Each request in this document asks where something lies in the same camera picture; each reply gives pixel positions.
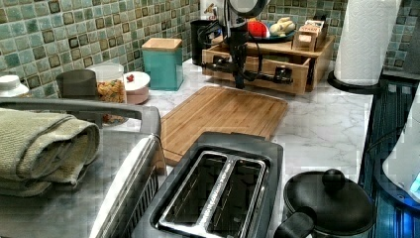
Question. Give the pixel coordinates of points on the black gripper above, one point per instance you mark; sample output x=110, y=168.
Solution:
x=238, y=51

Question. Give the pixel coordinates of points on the wooden drawer with black handle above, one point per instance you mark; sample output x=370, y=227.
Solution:
x=284, y=72

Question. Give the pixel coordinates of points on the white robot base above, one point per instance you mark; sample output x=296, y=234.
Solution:
x=402, y=166

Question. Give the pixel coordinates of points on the robot arm with round wrist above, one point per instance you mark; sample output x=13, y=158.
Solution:
x=236, y=14

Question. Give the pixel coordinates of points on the wooden drawer cabinet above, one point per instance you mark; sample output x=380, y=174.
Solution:
x=320, y=59

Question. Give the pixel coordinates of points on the red toy fruit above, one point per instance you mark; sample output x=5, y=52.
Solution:
x=258, y=29

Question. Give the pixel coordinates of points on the bamboo cutting board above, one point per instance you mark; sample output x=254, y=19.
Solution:
x=218, y=109

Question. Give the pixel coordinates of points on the black utensil holder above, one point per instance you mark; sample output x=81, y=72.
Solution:
x=202, y=32

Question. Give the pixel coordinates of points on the red and white box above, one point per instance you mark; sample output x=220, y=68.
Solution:
x=211, y=9

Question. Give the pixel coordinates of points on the dark plate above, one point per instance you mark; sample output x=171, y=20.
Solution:
x=275, y=39

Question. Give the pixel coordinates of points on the cream toy bananas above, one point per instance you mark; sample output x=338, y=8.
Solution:
x=282, y=27

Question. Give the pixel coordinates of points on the teal canister with wooden lid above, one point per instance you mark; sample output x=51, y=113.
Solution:
x=163, y=63

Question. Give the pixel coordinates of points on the wooden tea bag box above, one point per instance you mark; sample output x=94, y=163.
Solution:
x=310, y=36

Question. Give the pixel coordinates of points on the pink container with white lid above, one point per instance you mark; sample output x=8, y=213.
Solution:
x=137, y=86

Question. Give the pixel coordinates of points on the black two-slot toaster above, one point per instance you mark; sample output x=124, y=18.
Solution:
x=224, y=187

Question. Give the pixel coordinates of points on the black paper towel holder base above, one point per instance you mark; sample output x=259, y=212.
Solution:
x=352, y=88

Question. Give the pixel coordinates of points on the clear jar with pasta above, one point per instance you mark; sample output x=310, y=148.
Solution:
x=110, y=82

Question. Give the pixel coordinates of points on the white paper towel roll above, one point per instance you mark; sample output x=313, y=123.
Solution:
x=365, y=37

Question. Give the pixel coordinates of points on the black pot with lid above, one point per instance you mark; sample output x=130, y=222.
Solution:
x=325, y=205

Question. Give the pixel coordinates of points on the dark grey cup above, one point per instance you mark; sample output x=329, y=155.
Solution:
x=77, y=84

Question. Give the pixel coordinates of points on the folded green towel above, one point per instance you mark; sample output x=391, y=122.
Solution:
x=39, y=149

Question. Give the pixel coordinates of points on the white jar lid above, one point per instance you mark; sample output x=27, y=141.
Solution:
x=11, y=86

